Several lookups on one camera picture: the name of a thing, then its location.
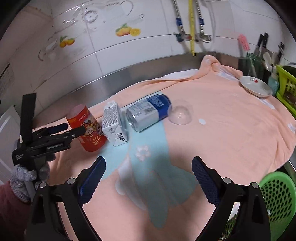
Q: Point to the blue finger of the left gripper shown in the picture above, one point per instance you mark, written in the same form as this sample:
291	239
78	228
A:
50	130
63	137

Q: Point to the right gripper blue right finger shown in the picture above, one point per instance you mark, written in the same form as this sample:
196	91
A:
204	177

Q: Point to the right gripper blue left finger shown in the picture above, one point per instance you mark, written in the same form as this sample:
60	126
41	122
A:
89	179

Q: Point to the white milk carton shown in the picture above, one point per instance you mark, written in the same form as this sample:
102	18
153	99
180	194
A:
112	124

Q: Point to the clear plastic dome cup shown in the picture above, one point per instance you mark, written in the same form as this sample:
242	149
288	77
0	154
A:
180	112

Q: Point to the blue silver can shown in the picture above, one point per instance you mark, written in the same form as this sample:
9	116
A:
147	112

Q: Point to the left gloved hand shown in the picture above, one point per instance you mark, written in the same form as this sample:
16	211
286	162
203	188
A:
24	182

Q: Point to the peach towel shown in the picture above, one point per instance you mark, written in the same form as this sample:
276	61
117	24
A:
148	191

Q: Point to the green plastic waste basket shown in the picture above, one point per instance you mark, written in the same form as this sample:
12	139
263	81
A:
278	191

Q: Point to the white shallow bowl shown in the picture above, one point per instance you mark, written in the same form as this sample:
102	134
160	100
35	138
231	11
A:
255	86

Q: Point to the green dish rack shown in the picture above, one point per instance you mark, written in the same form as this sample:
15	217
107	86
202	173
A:
286	91

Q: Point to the green utensil jar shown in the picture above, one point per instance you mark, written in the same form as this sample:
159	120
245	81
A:
254	65

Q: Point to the pink bottle brush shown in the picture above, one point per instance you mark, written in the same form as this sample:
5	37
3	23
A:
244	42

